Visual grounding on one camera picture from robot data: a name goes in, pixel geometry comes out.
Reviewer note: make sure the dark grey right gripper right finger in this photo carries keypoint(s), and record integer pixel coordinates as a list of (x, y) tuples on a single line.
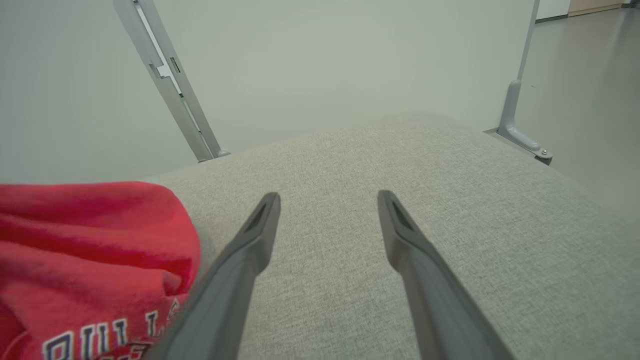
[(430, 290)]

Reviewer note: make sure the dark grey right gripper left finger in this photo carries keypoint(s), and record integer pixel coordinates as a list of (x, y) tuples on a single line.
[(235, 280)]

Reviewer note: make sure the red basketball jersey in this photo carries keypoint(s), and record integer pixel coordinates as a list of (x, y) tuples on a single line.
[(75, 240)]

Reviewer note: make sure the grey slotted metal post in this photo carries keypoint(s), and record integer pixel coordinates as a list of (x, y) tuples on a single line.
[(197, 130)]

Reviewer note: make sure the grey metal post with foot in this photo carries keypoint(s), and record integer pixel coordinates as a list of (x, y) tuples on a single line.
[(511, 110)]

